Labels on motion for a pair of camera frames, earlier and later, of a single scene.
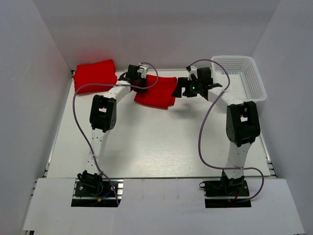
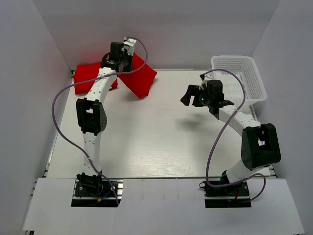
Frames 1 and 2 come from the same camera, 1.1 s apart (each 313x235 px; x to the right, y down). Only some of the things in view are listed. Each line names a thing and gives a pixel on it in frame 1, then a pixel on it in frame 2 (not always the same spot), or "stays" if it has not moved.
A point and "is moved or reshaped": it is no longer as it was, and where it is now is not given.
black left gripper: x=140 y=85 to x=125 y=64
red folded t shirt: x=102 y=72 stays
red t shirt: x=159 y=96 is moved or reshaped
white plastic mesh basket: x=245 y=83 stays
